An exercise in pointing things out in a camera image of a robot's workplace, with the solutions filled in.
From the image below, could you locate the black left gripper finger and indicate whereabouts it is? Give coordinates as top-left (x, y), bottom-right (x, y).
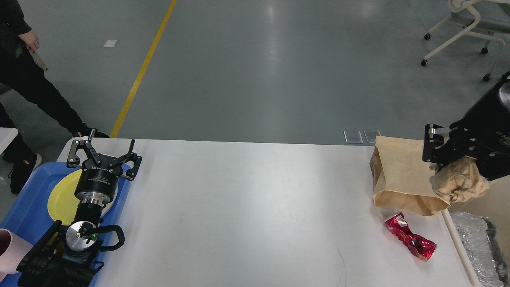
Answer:
top-left (66, 128), bottom-right (102, 169)
top-left (107, 139), bottom-right (142, 181)

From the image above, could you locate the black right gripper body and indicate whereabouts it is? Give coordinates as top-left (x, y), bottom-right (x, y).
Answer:
top-left (448, 79), bottom-right (510, 160)

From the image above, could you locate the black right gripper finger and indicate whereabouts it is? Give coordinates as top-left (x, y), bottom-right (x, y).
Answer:
top-left (422, 124), bottom-right (465, 173)
top-left (475, 154), bottom-right (510, 181)

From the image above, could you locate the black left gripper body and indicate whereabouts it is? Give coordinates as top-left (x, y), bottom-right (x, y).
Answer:
top-left (75, 166), bottom-right (123, 206)

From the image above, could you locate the brown paper ball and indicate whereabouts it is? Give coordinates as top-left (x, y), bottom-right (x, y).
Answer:
top-left (430, 157), bottom-right (490, 202)

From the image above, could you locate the yellow plastic plate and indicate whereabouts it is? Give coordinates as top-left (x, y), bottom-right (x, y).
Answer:
top-left (47, 169), bottom-right (82, 226)

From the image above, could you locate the small brown paper bag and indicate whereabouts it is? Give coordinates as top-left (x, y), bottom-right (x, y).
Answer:
top-left (370, 136), bottom-right (451, 216)

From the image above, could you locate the foil bag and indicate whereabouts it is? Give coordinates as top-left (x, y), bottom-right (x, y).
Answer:
top-left (451, 212), bottom-right (509, 287)

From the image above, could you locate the dark green mug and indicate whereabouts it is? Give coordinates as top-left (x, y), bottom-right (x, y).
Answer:
top-left (63, 253), bottom-right (93, 265)

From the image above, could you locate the red foil wrapper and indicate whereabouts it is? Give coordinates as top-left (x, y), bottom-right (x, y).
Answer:
top-left (384, 212), bottom-right (437, 262)

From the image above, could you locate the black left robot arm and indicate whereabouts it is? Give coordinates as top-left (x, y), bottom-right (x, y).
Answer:
top-left (18, 129), bottom-right (142, 287)

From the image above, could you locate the pink plate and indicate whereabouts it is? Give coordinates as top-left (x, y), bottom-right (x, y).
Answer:
top-left (101, 187), bottom-right (118, 218)

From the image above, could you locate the beige plastic bin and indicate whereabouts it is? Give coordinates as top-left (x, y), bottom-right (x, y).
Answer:
top-left (439, 176), bottom-right (509, 287)

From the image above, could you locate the white side table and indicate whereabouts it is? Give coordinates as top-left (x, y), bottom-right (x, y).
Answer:
top-left (0, 127), bottom-right (18, 154)

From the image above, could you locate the clear floor plate right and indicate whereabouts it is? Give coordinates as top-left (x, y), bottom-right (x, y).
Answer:
top-left (363, 130), bottom-right (381, 144)

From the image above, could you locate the clear floor plate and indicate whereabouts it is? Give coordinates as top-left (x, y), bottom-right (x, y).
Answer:
top-left (343, 130), bottom-right (364, 144)
top-left (363, 130), bottom-right (381, 144)

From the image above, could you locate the clear floor plate left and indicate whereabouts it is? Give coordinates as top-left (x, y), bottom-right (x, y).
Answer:
top-left (343, 130), bottom-right (364, 144)

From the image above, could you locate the pink ribbed cup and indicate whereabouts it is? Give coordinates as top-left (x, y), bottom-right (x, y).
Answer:
top-left (0, 228), bottom-right (33, 281)

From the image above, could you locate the white office chair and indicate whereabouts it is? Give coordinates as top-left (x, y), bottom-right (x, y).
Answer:
top-left (420, 0), bottom-right (510, 82)

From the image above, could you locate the white floor tag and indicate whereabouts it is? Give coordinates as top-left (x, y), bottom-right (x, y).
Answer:
top-left (103, 39), bottom-right (118, 47)

